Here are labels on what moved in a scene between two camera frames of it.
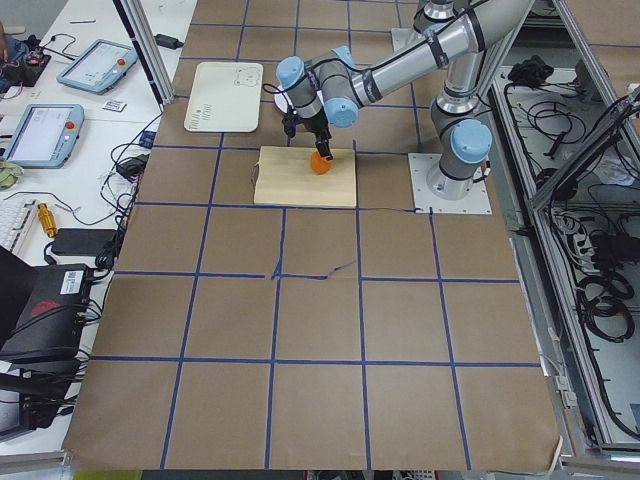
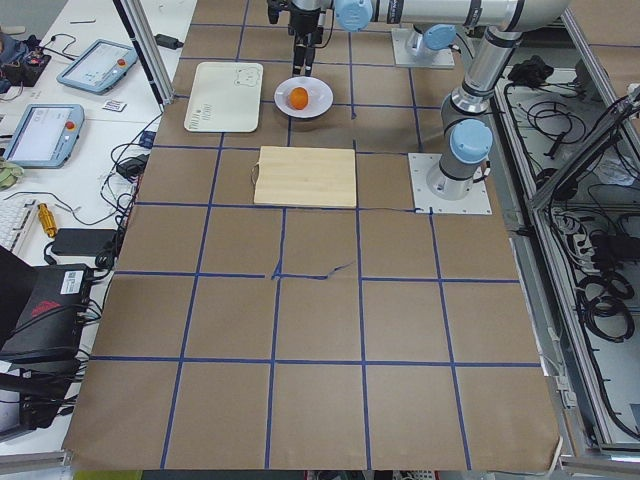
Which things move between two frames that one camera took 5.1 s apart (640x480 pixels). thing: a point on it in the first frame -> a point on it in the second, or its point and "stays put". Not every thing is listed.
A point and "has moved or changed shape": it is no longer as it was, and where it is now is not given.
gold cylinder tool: x=47 y=220 stays put
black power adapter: x=168 y=41 stays put
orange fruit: x=319 y=164 has moved or changed shape
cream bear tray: x=225 y=97 stays put
